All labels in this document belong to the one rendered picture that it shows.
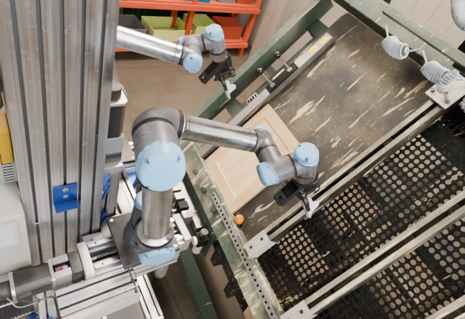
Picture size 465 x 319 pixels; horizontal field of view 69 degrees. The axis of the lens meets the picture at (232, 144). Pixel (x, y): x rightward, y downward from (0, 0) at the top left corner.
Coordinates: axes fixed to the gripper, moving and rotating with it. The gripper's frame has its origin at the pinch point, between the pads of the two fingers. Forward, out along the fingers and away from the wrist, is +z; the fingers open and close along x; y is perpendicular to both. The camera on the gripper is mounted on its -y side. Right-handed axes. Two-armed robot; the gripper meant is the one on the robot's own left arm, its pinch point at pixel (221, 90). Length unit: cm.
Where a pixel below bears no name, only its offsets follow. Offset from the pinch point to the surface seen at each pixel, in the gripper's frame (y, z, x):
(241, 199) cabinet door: -15, 36, -39
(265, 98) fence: 22.3, 16.6, -3.8
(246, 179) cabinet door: -7.7, 33.2, -32.4
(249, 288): -33, 40, -77
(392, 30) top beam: 72, -20, -31
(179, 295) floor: -73, 115, -41
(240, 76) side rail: 20.4, 18.3, 20.4
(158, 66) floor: 5, 157, 229
